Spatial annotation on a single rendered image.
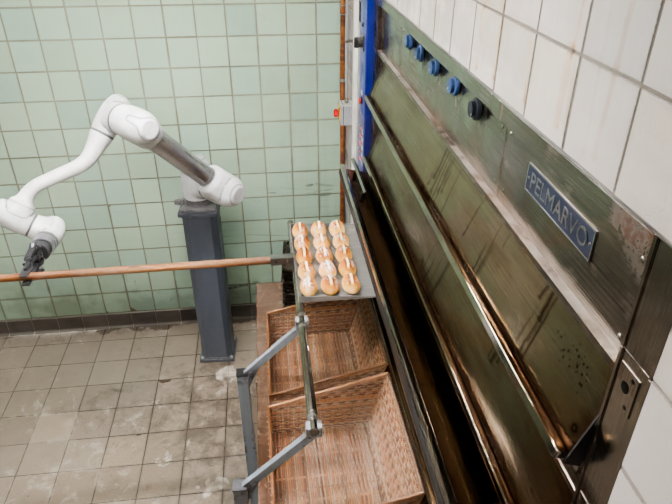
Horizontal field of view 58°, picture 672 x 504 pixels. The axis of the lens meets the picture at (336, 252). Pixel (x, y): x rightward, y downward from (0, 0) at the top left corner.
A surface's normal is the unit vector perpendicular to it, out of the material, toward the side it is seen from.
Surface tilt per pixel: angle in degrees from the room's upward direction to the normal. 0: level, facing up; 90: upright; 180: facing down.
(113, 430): 0
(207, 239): 90
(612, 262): 90
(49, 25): 90
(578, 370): 70
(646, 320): 90
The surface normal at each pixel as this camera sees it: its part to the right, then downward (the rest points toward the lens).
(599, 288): -0.99, 0.06
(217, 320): 0.05, 0.52
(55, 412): 0.00, -0.85
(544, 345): -0.93, -0.24
